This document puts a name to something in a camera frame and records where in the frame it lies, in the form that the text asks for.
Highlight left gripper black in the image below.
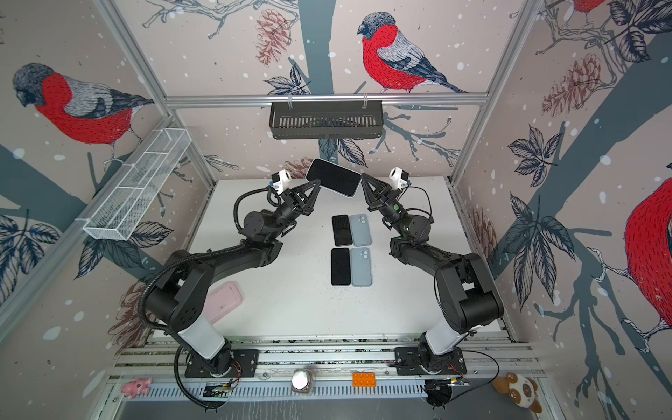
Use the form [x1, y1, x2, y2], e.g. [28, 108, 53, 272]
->
[268, 184, 320, 243]

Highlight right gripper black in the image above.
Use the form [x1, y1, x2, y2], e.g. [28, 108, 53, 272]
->
[363, 179, 413, 242]

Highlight black phone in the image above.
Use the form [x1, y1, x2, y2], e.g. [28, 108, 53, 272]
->
[332, 215, 353, 247]
[306, 159, 362, 198]

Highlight grey-blue phone case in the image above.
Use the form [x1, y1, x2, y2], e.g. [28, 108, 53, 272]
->
[349, 213, 372, 247]

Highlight light-blue phone case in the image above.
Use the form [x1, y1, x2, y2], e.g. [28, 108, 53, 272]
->
[350, 248, 373, 287]

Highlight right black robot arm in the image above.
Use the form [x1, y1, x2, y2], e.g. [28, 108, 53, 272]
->
[362, 168, 504, 374]

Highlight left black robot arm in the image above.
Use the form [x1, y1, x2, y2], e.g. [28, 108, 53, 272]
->
[138, 180, 320, 376]

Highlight pink phone case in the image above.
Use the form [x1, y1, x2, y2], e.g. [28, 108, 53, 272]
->
[203, 281, 243, 324]

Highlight round silver button light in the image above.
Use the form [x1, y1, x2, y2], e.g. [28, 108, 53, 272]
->
[292, 369, 313, 395]

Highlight orange toy brick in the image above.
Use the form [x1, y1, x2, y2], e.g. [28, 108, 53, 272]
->
[352, 372, 376, 389]

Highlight brown white plush toy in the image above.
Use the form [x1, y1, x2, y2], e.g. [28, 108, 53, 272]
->
[492, 372, 543, 414]

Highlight pink plush toy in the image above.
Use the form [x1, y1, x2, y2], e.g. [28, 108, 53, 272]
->
[122, 378, 152, 399]

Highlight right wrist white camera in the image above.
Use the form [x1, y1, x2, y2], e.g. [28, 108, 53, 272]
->
[389, 167, 411, 191]

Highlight black wall basket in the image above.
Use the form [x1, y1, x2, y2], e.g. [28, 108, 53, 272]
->
[269, 101, 384, 140]

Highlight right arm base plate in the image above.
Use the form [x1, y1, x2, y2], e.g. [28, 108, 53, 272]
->
[388, 346, 467, 376]

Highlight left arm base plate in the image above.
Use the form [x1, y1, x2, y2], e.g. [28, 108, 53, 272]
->
[185, 349, 259, 379]

